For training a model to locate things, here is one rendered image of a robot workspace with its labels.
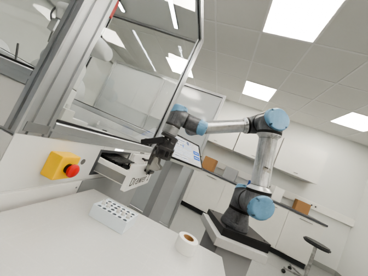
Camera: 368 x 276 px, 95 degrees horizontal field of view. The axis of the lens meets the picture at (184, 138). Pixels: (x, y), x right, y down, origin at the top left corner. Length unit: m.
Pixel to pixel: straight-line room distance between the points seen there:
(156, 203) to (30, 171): 1.34
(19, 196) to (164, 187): 1.30
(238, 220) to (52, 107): 0.92
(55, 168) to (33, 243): 0.18
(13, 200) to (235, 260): 0.91
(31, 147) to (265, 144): 0.87
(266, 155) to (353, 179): 4.41
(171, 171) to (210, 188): 2.08
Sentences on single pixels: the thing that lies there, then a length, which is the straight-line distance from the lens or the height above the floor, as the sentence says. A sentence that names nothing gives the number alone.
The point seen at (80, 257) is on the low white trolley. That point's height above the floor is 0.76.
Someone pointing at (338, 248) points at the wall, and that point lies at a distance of 5.27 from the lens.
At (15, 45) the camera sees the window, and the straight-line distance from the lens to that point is 0.65.
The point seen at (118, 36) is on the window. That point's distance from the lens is 0.69.
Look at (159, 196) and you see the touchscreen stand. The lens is 1.78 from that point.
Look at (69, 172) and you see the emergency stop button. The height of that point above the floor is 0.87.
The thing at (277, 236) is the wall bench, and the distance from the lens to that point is 4.03.
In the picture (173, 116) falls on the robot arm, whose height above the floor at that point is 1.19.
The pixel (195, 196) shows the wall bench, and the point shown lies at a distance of 3.77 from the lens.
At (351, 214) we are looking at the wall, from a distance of 5.26.
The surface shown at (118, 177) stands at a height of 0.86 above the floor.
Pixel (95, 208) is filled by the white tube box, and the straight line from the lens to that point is 0.63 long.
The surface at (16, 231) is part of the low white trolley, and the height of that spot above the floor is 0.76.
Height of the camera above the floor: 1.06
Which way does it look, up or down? 4 degrees up
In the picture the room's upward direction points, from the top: 24 degrees clockwise
